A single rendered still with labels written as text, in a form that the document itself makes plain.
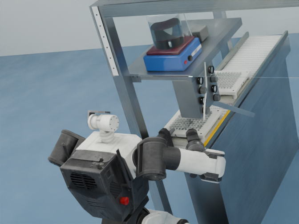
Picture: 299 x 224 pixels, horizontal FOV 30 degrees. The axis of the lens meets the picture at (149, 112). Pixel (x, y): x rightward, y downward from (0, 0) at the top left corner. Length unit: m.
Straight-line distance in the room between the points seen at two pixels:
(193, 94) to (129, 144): 0.46
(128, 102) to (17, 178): 2.36
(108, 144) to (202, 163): 0.38
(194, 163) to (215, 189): 0.85
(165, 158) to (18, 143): 3.37
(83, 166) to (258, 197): 1.60
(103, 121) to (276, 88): 1.75
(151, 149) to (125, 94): 0.57
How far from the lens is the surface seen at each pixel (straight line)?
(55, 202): 4.34
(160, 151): 2.11
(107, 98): 5.57
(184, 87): 2.50
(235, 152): 3.12
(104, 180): 2.10
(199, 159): 2.18
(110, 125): 2.17
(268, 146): 3.60
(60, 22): 7.03
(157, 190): 2.91
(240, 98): 3.04
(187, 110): 2.57
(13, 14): 7.38
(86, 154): 2.21
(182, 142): 2.78
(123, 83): 2.59
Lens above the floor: 2.37
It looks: 28 degrees down
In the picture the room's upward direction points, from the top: 16 degrees counter-clockwise
